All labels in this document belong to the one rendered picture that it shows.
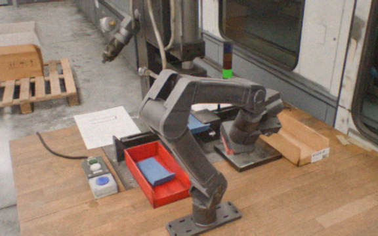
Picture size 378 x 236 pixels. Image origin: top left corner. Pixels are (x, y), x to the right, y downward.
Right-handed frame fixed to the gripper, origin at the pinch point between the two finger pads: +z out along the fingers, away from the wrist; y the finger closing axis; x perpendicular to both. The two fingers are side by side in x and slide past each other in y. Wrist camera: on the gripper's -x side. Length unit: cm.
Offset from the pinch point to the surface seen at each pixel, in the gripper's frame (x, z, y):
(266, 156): -16.7, 9.4, 0.9
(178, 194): 16.7, 6.9, -6.6
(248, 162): -9.4, 9.2, -0.2
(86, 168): 39.5, 18.3, 12.9
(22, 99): 76, 217, 206
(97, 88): 1, 243, 232
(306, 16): -58, 0, 57
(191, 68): 2.4, -2.5, 31.7
